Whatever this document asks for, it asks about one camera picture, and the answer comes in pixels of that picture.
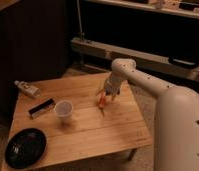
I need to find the black ceramic bowl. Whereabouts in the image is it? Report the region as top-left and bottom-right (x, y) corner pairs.
(5, 128), (47, 169)

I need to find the orange pepper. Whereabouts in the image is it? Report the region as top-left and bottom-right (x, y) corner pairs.
(98, 92), (106, 116)

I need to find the upper shelf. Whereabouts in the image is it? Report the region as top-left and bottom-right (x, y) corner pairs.
(85, 0), (199, 19)

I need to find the long metal beam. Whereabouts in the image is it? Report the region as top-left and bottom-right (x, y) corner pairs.
(71, 37), (199, 82)

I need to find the black handle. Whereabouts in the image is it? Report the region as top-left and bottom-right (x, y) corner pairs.
(168, 58), (199, 69)

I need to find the wooden table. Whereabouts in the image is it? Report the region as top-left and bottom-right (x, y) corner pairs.
(10, 73), (153, 169)

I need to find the black and white box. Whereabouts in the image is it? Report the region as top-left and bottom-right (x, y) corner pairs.
(28, 99), (55, 119)

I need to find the white tube bottle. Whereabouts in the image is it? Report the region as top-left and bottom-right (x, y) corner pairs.
(14, 80), (40, 98)

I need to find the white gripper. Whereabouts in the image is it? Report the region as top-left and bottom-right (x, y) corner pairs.
(95, 73), (121, 102)

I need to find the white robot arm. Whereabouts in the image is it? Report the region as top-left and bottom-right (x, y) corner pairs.
(102, 58), (199, 171)

